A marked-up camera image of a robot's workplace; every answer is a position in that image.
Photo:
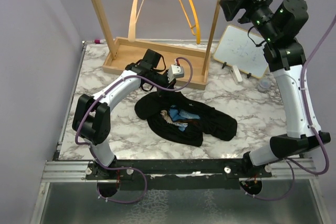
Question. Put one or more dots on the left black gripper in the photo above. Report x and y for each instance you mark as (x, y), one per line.
(167, 85)

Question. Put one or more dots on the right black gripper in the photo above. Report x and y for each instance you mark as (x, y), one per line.
(231, 7)

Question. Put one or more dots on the black printed t shirt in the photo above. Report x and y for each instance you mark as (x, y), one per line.
(176, 118)

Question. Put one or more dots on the yellow plastic hanger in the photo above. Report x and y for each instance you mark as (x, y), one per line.
(191, 16)

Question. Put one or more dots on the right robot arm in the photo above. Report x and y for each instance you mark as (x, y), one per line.
(287, 62)

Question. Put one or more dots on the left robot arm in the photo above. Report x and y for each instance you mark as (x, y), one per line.
(92, 115)

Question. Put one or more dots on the light wooden hanger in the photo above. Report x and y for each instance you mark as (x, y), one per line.
(134, 15)

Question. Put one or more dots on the small whiteboard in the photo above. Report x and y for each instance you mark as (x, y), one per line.
(237, 47)

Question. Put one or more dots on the wooden clothes rack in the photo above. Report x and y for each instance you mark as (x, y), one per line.
(122, 52)

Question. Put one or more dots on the white board eraser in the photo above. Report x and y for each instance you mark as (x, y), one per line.
(236, 74)

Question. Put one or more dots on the pink capped marker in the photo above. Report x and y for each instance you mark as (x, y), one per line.
(99, 41)

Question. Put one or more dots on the small clear cup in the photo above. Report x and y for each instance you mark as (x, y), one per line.
(264, 85)

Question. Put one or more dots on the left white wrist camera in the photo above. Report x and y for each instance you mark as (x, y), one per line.
(175, 72)

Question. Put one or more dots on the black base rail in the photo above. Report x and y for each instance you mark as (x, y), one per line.
(173, 174)

